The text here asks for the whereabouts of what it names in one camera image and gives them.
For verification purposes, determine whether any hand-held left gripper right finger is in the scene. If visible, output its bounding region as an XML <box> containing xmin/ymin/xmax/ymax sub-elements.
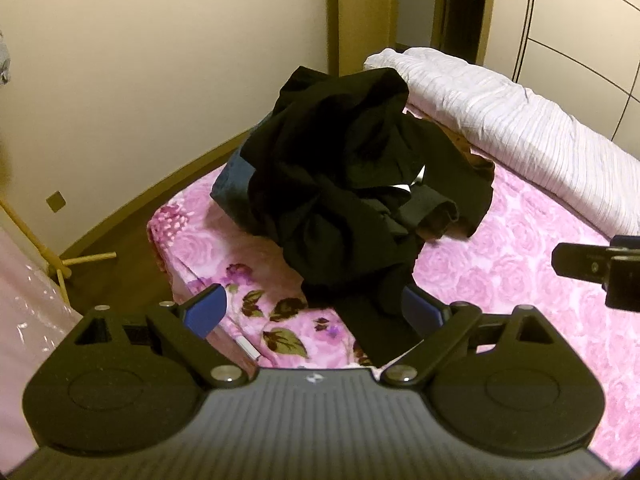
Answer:
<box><xmin>381</xmin><ymin>285</ymin><xmax>556</xmax><ymax>389</ymax></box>

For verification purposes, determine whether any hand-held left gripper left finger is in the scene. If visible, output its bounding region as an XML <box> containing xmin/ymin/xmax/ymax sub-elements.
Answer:
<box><xmin>75</xmin><ymin>284</ymin><xmax>247</xmax><ymax>389</ymax></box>

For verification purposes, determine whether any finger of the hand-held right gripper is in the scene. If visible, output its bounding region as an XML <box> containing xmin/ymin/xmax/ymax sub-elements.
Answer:
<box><xmin>552</xmin><ymin>242</ymin><xmax>614</xmax><ymax>281</ymax></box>

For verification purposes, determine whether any pink floral blanket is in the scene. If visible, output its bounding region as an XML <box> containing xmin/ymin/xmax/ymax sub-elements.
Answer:
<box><xmin>146</xmin><ymin>160</ymin><xmax>640</xmax><ymax>472</ymax></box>

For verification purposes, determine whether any white fabric label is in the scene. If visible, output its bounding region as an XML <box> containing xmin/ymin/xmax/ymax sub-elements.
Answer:
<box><xmin>234</xmin><ymin>337</ymin><xmax>262</xmax><ymax>362</ymax></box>

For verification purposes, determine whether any dark blue garment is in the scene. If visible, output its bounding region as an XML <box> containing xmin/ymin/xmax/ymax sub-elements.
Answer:
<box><xmin>210</xmin><ymin>142</ymin><xmax>263</xmax><ymax>228</ymax></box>

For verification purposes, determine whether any white striped duvet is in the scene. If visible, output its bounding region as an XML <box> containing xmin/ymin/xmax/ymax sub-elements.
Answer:
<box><xmin>362</xmin><ymin>47</ymin><xmax>640</xmax><ymax>237</ymax></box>

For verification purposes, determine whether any brown garment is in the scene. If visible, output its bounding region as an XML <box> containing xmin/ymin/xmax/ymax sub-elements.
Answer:
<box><xmin>440</xmin><ymin>127</ymin><xmax>497</xmax><ymax>173</ymax></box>

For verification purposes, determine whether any wooden rack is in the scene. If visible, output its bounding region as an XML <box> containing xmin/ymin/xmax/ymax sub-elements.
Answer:
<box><xmin>0</xmin><ymin>195</ymin><xmax>118</xmax><ymax>307</ymax></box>

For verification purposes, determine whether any pink plastic sheet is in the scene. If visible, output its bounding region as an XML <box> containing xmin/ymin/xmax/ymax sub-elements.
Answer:
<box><xmin>0</xmin><ymin>210</ymin><xmax>85</xmax><ymax>443</ymax></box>

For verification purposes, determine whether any white wardrobe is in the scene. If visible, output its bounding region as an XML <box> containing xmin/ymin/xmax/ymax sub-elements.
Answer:
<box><xmin>494</xmin><ymin>0</ymin><xmax>640</xmax><ymax>153</ymax></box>

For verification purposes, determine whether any wooden door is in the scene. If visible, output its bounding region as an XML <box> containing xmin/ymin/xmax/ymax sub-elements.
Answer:
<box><xmin>326</xmin><ymin>0</ymin><xmax>402</xmax><ymax>79</ymax></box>

